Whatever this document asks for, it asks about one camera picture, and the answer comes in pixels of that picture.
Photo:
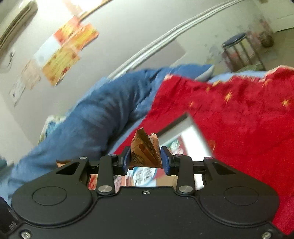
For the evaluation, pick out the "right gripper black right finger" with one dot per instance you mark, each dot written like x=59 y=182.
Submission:
x=224 y=193

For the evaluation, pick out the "yellow red wall certificate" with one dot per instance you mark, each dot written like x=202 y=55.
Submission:
x=59 y=64

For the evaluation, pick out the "blue fleece blanket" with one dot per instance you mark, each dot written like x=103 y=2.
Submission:
x=98 y=124

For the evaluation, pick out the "black shallow cardboard box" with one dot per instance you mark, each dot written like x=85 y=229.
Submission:
x=182 y=136

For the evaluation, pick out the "orange wall certificate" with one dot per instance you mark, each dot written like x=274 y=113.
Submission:
x=76 y=34

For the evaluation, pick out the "patterned pillow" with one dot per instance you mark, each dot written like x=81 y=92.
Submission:
x=50 y=125

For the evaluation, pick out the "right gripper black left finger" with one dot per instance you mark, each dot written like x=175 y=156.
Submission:
x=68 y=192

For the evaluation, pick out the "red cartoon print blanket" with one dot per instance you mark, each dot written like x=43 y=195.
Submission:
x=248 y=121

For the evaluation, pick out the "blue round stool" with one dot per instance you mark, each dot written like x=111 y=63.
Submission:
x=240 y=52

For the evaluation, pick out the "white wall air conditioner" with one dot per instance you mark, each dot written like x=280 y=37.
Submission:
x=14 y=19

